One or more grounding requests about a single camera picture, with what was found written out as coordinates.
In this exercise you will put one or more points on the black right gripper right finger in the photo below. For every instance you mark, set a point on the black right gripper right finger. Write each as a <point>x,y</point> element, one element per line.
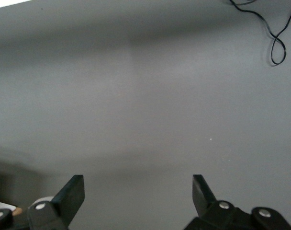
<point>207,210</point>

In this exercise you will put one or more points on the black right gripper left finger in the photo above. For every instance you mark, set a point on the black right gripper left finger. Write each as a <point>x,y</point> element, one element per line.
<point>64,203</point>

